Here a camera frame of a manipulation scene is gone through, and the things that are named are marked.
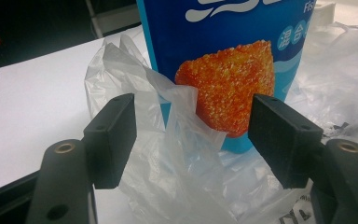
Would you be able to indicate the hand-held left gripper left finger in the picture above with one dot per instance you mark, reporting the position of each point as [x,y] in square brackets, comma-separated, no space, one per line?
[110,140]

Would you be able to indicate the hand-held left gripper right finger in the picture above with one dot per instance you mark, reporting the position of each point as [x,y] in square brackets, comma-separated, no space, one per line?
[287,137]

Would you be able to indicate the clear plastic bag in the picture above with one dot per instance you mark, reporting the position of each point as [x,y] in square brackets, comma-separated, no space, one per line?
[180,174]

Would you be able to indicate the blue snack bag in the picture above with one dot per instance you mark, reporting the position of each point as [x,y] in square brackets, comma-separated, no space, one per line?
[217,53]

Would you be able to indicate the white metal stand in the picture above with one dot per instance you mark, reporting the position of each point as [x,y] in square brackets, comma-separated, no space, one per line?
[112,17]

